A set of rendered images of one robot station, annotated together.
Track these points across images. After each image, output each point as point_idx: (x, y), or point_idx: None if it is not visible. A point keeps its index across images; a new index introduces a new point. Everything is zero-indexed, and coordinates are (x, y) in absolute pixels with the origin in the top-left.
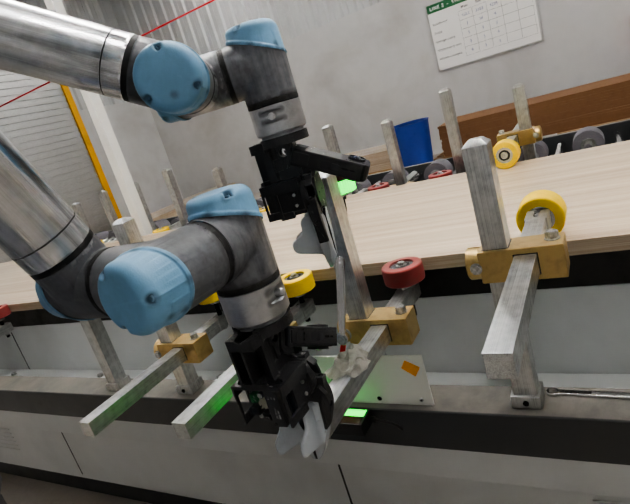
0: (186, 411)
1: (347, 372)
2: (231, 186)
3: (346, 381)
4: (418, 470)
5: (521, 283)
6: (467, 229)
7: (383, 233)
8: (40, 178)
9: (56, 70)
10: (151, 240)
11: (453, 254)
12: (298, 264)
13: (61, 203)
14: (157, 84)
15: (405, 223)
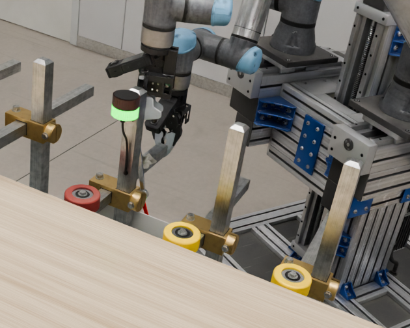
0: (243, 183)
1: (143, 156)
2: (176, 30)
3: (144, 154)
4: None
5: (54, 101)
6: None
7: (69, 272)
8: (240, 8)
9: None
10: (201, 31)
11: (37, 190)
12: (181, 262)
13: (236, 18)
14: None
15: (33, 281)
